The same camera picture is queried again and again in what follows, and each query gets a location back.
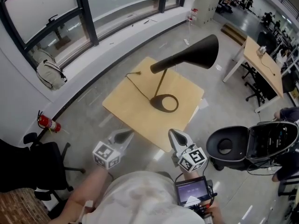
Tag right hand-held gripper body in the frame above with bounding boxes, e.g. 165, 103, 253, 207
172, 145, 207, 173

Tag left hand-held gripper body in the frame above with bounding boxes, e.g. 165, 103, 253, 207
93, 137, 126, 170

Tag black desk lamp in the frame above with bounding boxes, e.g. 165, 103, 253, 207
150, 34, 220, 113

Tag person's left forearm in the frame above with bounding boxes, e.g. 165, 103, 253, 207
50, 167, 113, 224

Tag long wooden white-legged desk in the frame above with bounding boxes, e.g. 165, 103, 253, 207
222, 35, 285, 113

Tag square wooden table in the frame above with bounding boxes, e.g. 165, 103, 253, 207
102, 56, 205, 153

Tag small black monitor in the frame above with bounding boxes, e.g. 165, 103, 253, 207
174, 176, 212, 207

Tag person's black shoe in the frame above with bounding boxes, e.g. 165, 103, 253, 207
156, 171, 173, 179

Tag person's white shirt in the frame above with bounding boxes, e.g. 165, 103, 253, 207
83, 171, 206, 224

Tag black office chair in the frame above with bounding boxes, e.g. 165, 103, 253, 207
245, 73, 278, 107
242, 31, 278, 80
0, 132, 86, 217
281, 73, 296, 93

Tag red fire extinguisher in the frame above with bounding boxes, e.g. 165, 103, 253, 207
37, 110, 62, 133

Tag beige backpack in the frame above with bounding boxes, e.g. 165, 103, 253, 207
36, 59, 68, 90

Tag wooden step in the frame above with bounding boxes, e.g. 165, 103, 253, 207
221, 23, 248, 47

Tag white metal shelf rack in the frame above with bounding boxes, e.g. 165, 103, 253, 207
286, 52, 299, 107

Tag black framed window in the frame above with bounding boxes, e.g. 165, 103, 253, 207
0, 0, 189, 71

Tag red capped bottle pack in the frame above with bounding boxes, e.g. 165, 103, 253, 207
186, 8, 199, 22

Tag grey metal lockers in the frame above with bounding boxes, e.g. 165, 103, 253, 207
195, 0, 225, 28

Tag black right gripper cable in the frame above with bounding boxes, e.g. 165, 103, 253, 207
174, 159, 210, 184

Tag black monitor mount rig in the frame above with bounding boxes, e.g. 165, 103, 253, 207
186, 183, 218, 224

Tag white arm strap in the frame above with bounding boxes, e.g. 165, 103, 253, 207
78, 200, 94, 224

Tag thin dark cable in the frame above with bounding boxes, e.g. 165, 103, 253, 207
125, 71, 152, 102

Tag thin black kettle cable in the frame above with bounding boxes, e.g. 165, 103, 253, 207
260, 55, 277, 77

